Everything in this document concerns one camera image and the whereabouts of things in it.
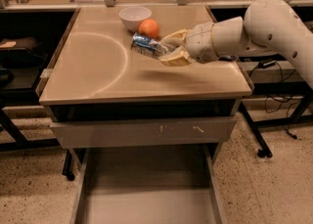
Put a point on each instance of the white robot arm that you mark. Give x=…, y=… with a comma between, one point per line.
x=267, y=27

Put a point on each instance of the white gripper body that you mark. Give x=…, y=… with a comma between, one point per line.
x=200, y=42

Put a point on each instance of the grey drawer cabinet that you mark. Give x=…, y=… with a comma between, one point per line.
x=98, y=76

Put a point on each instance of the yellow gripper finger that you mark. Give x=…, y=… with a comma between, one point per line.
x=176, y=38
x=178, y=58

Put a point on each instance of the open grey middle drawer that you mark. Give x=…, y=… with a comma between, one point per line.
x=148, y=185

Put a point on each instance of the black power adapter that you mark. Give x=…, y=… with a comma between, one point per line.
x=266, y=63

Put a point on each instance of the blue silver redbull can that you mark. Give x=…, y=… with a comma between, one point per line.
x=148, y=46

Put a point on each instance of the dark blue snack packet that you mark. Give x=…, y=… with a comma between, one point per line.
x=228, y=58

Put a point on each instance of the grey top drawer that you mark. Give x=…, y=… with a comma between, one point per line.
x=145, y=132

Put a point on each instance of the black table leg frame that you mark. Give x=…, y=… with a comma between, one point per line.
x=297, y=117

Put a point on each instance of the white bowl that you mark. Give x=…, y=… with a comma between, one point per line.
x=131, y=17

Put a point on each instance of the orange fruit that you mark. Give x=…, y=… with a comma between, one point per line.
x=149, y=27

